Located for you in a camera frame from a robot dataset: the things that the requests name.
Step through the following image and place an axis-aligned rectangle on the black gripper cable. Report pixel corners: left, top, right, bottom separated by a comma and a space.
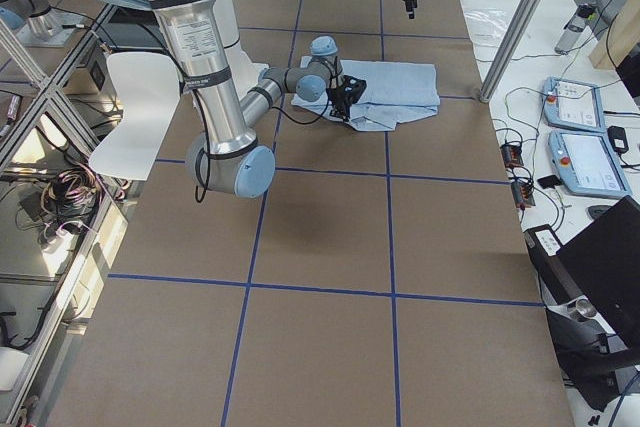
276, 91, 341, 126

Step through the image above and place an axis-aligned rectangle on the teach pendant tablet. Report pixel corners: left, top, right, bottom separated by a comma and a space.
548, 130, 632, 199
542, 77, 606, 133

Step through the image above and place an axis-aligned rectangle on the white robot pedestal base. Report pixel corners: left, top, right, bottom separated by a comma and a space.
213, 0, 268, 99

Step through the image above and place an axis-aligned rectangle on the white curved paper sheet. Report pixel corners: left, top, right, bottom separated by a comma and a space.
89, 52, 180, 181

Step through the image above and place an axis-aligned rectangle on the upper teach pendant tablet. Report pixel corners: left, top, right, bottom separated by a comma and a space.
542, 77, 606, 133

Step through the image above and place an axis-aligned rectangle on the clear water bottle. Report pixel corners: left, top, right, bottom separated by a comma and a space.
554, 3, 597, 55

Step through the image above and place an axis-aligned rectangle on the light blue button-up shirt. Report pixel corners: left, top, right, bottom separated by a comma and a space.
291, 57, 442, 135

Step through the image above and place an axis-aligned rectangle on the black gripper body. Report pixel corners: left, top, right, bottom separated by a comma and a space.
327, 75, 367, 108

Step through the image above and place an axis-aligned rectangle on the lower teach pendant tablet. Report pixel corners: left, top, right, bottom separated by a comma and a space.
548, 130, 632, 199

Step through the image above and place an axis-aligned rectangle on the aluminium frame post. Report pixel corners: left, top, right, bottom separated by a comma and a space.
478, 0, 541, 103

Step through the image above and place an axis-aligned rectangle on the clear plastic bag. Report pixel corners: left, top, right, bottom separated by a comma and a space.
463, 7, 513, 48

